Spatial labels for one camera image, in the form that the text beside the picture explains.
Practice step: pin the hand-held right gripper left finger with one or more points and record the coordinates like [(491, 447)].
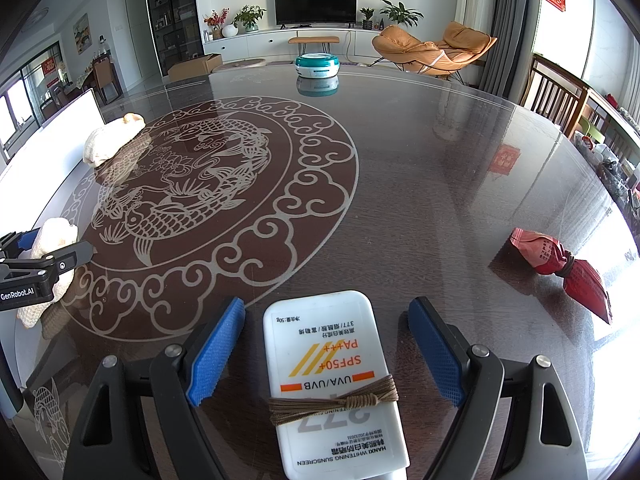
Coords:
[(215, 355)]

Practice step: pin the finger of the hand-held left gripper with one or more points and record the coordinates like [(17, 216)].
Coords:
[(75, 252), (27, 240)]

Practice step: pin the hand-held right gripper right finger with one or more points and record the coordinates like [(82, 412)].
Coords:
[(437, 355)]

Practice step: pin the cream knitted glove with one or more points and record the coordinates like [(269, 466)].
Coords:
[(57, 232), (112, 137)]

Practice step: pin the white sunscreen bottle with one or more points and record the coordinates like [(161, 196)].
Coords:
[(325, 350)]

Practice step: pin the white cardboard box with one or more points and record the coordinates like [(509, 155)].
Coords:
[(55, 130)]

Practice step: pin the red twisted packet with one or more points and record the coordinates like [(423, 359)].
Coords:
[(545, 255)]

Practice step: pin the teal round container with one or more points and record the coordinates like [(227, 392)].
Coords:
[(318, 65)]

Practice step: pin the wooden dining chair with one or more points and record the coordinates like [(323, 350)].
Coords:
[(107, 77)]

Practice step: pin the brown cardboard box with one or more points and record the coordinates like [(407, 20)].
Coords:
[(195, 66)]

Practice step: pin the beige round pet bed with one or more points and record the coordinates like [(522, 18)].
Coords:
[(242, 63)]

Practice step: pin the dark glass display cabinet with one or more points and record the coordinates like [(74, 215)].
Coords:
[(175, 15)]

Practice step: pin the white vase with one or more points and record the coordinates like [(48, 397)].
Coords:
[(230, 30)]

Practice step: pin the red flower arrangement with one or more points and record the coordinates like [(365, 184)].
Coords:
[(216, 20)]

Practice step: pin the white television cabinet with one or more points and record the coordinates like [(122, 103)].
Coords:
[(260, 42)]

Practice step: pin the wooden slatted chair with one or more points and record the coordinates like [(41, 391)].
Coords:
[(552, 95)]

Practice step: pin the wooden sideboard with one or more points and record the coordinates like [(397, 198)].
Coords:
[(612, 125)]

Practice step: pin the leafy potted plant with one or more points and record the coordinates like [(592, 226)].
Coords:
[(249, 16)]

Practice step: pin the orange rocking chair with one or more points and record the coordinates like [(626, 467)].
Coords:
[(420, 50)]

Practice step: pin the wooden bench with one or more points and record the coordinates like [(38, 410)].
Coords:
[(314, 40)]

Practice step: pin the grey curtain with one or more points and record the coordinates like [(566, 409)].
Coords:
[(505, 25)]

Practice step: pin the large potted plant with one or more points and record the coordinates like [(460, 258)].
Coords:
[(400, 12)]

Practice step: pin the television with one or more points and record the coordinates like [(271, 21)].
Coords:
[(316, 6)]

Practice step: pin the small potted plant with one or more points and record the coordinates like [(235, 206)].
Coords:
[(367, 16)]

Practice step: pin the wall painting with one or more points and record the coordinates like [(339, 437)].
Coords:
[(81, 32)]

